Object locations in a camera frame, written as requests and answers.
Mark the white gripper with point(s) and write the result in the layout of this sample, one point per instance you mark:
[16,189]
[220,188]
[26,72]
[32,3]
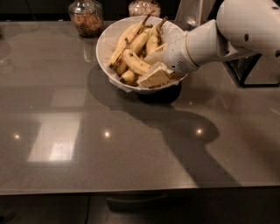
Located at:
[176,56]

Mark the curved yellow banana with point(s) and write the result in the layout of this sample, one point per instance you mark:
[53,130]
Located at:
[134,63]

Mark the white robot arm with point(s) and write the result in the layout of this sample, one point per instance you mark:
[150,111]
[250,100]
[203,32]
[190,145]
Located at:
[241,27]

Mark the upright centre yellow banana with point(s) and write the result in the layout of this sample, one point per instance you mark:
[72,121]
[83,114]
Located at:
[154,39]

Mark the middle yellow banana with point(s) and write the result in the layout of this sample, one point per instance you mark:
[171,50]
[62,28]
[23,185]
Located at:
[136,46]

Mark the small lower yellow banana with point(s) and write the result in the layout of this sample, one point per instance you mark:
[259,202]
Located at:
[128,77]

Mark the left long yellow banana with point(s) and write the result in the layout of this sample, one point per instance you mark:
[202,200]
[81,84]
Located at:
[130,34]

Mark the white stand behind bowl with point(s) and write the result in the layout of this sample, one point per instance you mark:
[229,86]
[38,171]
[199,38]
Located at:
[193,13]

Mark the glass jar with oats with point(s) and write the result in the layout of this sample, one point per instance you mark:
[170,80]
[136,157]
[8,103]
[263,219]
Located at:
[144,8]

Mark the glass jar with nuts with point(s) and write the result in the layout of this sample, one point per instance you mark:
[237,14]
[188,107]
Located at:
[87,17]

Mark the black wire basket holder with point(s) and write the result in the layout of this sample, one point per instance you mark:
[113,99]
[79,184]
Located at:
[254,72]

